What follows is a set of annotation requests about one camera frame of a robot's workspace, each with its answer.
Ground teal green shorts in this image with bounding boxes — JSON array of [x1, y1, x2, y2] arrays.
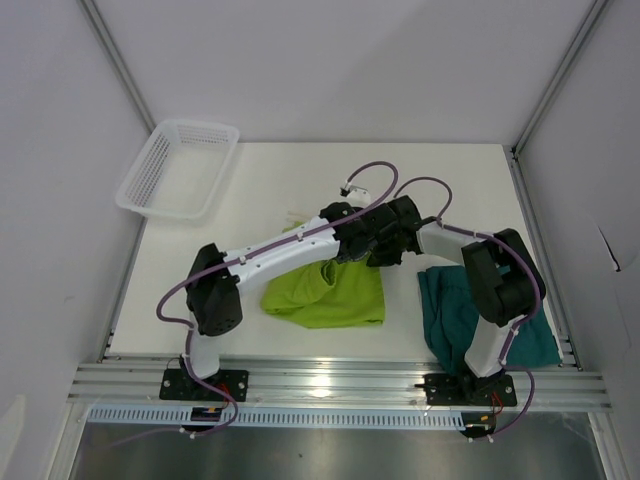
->
[[417, 266, 560, 376]]

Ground aluminium frame post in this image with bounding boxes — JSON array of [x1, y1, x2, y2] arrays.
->
[[510, 0, 614, 158], [76, 0, 156, 134]]

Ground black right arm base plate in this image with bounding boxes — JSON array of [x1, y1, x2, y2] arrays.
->
[[414, 372, 517, 407]]

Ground aluminium mounting rail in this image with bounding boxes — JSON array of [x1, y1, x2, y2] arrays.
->
[[67, 357, 612, 413]]

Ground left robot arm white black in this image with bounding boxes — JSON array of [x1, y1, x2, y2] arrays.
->
[[181, 202, 382, 400]]

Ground white plastic basket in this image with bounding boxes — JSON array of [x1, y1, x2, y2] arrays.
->
[[115, 119, 240, 221]]

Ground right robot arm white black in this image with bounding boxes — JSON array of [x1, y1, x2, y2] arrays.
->
[[363, 196, 546, 404]]

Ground lime green shorts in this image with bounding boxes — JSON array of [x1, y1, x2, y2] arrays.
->
[[259, 208, 387, 330]]

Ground slotted white cable duct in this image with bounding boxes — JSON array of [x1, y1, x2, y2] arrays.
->
[[87, 404, 465, 431]]

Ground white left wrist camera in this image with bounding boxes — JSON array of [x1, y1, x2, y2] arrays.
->
[[340, 184, 373, 208]]

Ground left aluminium frame post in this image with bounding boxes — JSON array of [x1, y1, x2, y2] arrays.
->
[[76, 0, 156, 134]]

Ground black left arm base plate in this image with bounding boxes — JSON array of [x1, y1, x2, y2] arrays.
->
[[158, 368, 250, 402]]

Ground right aluminium frame post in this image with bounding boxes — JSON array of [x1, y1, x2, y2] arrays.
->
[[510, 0, 614, 158]]

